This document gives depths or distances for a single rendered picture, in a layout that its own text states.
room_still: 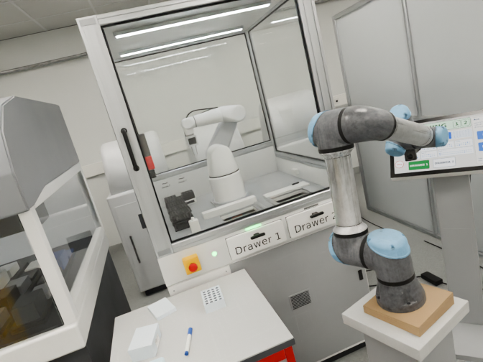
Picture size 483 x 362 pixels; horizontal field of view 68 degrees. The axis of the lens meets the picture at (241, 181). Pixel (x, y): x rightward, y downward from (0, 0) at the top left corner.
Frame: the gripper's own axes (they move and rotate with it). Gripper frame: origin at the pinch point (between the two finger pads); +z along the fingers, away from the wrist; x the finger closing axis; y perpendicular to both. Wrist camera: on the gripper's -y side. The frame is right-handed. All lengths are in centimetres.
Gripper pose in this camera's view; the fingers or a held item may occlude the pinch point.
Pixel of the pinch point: (413, 153)
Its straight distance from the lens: 184.8
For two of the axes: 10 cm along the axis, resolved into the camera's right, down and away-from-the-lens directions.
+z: 5.3, 3.6, 7.7
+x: -8.4, 0.9, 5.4
